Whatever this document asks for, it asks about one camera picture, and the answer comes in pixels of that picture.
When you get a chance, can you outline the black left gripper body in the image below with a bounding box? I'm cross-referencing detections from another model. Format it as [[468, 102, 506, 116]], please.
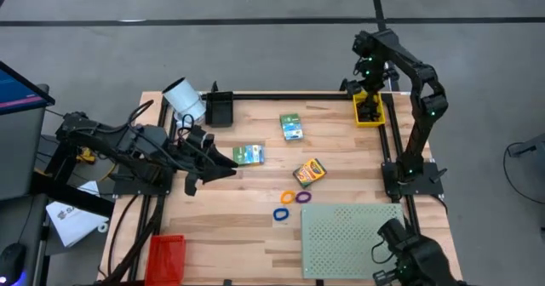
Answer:
[[172, 125, 215, 197]]

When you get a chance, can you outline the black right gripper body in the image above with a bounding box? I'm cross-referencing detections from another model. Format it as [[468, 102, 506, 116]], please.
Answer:
[[340, 66, 401, 98]]

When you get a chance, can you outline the green cardboard box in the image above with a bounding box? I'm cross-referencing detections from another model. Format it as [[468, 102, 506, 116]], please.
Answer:
[[279, 113, 305, 141], [232, 144, 266, 167]]

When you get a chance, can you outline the yellow green crayon box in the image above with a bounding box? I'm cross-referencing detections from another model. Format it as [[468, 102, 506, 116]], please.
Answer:
[[292, 157, 328, 189]]

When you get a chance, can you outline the yellow plastic bin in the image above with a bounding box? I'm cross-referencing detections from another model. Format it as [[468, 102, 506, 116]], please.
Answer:
[[352, 90, 387, 129]]

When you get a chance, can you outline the black plastic bin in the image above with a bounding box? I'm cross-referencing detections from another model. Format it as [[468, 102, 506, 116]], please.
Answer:
[[204, 91, 234, 129]]

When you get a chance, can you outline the white cylindrical bucket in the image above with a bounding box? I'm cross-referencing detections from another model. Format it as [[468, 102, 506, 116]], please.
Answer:
[[161, 76, 208, 123]]

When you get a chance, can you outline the red plastic bin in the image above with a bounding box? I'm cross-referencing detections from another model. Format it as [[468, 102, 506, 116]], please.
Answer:
[[144, 233, 186, 286]]

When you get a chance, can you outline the black monitor stand beam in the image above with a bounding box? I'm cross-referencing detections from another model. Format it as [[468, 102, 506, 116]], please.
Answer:
[[29, 170, 116, 219]]

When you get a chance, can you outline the white paper sheet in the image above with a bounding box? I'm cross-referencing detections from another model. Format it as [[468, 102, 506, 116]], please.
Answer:
[[45, 180, 110, 248]]

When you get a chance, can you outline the green perforated metal shelf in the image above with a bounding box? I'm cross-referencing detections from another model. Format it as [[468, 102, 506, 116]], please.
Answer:
[[300, 203, 415, 280]]

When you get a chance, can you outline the computer monitor with blue screen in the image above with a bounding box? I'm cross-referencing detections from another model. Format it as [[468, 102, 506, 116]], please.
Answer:
[[0, 60, 56, 117]]

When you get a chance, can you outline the black computer mouse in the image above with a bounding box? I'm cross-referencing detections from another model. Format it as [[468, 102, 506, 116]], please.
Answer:
[[0, 242, 27, 286]]

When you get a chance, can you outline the black aluminium table frame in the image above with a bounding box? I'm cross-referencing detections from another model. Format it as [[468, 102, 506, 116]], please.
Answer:
[[98, 79, 469, 286]]

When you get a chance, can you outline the yellow cable connector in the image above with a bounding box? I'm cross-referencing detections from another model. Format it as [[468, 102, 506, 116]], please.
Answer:
[[76, 148, 97, 164]]

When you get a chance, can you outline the black robotic device with cable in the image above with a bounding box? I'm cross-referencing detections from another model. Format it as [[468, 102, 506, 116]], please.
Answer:
[[371, 216, 455, 286]]

